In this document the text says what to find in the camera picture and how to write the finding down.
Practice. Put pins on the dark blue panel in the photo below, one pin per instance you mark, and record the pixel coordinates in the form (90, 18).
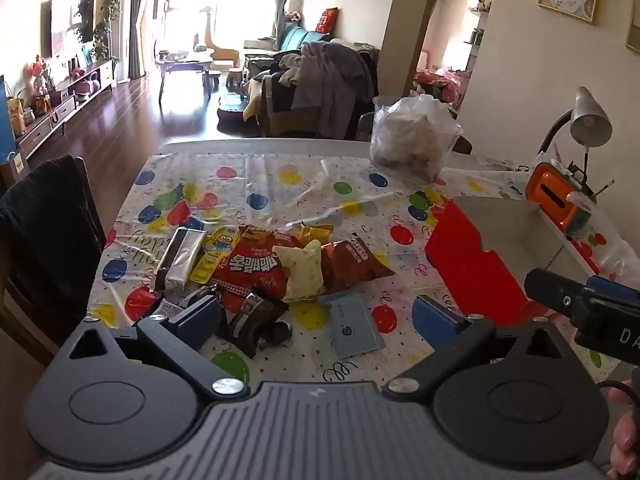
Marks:
(5, 120)

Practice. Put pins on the wooden paint brush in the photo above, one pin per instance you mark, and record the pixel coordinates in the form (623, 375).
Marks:
(604, 187)

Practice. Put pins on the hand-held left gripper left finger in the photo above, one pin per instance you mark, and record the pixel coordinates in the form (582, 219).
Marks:
(200, 317)

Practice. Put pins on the orange green desk organizer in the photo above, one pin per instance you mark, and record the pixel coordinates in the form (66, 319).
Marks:
(547, 192)

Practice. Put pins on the white standing air conditioner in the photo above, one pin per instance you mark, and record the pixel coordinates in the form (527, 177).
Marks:
(122, 30)

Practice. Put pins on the red cushion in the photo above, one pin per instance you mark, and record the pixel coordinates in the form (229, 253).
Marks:
(328, 21)

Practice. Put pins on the dark brown snack packet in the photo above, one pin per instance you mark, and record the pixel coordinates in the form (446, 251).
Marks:
(250, 322)

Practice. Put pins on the cream snack packet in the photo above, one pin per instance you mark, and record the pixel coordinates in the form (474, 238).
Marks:
(300, 272)

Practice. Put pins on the grey desk lamp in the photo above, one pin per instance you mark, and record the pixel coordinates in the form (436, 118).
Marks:
(590, 120)

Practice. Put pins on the balloon print tablecloth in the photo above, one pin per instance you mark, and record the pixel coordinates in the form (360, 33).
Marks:
(300, 190)

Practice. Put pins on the light blue snack packet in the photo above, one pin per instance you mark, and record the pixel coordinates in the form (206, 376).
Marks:
(352, 330)

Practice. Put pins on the potted green plant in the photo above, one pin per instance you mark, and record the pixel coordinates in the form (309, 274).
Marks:
(107, 25)

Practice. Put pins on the red cardboard box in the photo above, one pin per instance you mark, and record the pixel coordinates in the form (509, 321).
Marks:
(480, 265)

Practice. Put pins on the wooden television cabinet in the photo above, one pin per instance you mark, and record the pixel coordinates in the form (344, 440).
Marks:
(65, 105)

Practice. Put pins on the translucent plastic bag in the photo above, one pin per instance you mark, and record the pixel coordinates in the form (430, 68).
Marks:
(620, 260)

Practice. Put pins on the teal sofa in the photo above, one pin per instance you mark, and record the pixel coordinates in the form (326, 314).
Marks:
(300, 37)

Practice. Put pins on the wooden coffee table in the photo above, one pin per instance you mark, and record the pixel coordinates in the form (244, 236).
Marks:
(182, 62)

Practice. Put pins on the television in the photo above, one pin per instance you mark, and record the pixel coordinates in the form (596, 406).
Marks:
(70, 25)

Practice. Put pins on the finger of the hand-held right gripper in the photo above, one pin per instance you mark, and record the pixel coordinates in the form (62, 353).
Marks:
(615, 290)
(550, 287)

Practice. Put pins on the silver black snack packet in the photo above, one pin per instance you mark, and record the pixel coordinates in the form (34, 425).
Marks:
(180, 260)

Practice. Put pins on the wooden chair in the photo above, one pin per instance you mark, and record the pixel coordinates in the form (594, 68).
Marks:
(92, 195)

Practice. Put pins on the small yellow snack packet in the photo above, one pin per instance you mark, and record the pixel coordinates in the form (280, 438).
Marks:
(317, 234)

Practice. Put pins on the red snack bag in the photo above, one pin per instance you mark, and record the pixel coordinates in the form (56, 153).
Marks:
(250, 265)

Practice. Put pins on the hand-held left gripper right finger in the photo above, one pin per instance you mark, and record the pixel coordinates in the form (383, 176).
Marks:
(435, 321)

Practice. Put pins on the red flower decoration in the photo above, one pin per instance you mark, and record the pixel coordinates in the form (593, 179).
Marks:
(40, 72)

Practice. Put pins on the pile of clothes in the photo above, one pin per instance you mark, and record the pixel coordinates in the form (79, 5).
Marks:
(325, 80)

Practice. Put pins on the brown orange cookie bag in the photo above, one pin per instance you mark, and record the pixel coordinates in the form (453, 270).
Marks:
(350, 265)

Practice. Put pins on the yellow cartoon snack packet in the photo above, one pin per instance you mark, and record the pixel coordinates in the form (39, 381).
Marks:
(212, 255)

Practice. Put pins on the person's right hand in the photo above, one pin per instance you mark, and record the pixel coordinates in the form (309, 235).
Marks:
(626, 437)

